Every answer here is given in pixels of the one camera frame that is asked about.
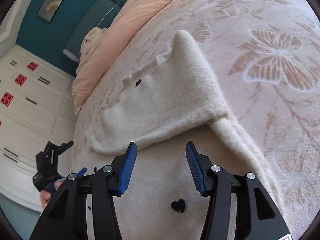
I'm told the white wardrobe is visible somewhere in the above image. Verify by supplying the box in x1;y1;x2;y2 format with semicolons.
0;46;76;211

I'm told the pink butterfly bedspread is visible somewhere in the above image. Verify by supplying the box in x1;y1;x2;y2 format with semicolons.
72;0;319;239

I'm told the cream sweater with black hearts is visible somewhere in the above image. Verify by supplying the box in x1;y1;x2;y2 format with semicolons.
82;30;284;239

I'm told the peach duvet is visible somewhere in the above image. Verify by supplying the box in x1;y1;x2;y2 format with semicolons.
72;0;173;115

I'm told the cream plush pillow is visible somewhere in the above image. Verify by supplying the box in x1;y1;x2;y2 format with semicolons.
80;27;107;61

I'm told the person left hand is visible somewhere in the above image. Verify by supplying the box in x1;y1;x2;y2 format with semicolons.
40;190;52;210

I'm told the teal upholstered headboard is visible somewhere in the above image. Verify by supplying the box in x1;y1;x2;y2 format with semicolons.
62;0;127;63

